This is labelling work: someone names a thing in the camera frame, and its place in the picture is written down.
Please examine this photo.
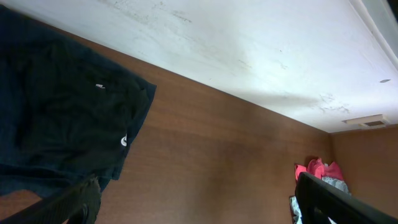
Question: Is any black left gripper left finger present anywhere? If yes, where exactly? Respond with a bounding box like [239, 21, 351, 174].
[1, 175, 101, 224]

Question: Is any red garment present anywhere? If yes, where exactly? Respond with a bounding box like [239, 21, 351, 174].
[295, 158, 344, 180]

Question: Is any folded navy blue garment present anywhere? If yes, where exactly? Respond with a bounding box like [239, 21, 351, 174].
[1, 6, 156, 197]

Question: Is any light blue-grey t-shirt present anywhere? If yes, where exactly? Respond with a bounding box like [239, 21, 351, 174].
[289, 177, 351, 224]

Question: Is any dark green t-shirt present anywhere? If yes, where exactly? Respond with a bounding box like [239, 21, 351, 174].
[13, 40, 150, 173]

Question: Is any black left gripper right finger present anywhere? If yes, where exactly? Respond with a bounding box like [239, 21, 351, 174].
[295, 172, 397, 224]

